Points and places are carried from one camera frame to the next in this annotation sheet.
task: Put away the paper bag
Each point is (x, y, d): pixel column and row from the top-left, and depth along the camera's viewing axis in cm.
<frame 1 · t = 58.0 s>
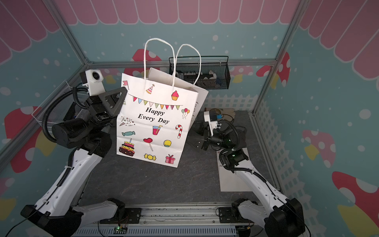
left hand: (129, 97, 37), fingers closed
right hand: (185, 133, 58), fingers open
front white paper gift bag: (230, 181, 87), on the table

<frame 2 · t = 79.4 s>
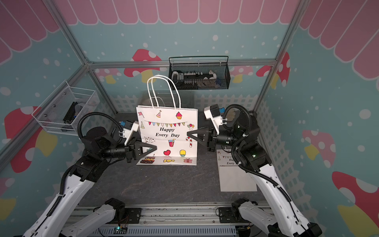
left hand: (155, 151, 56), fingers closed
right hand: (188, 135, 52), fingers closed
the named things where they were.

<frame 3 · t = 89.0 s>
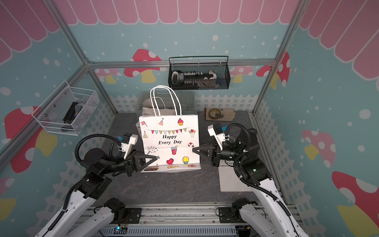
left hand: (155, 162, 56), fingers closed
right hand: (194, 151, 55), fingers closed
brown packing tape roll: (214, 113, 123), on the table
the other named things where they were.

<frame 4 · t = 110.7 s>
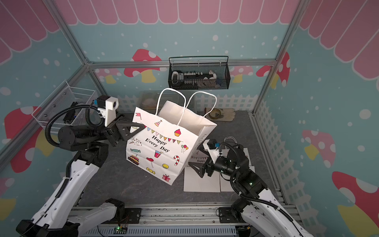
left hand: (144, 131, 46), fingers closed
right hand: (194, 156, 64), fingers open
the named things where they were.

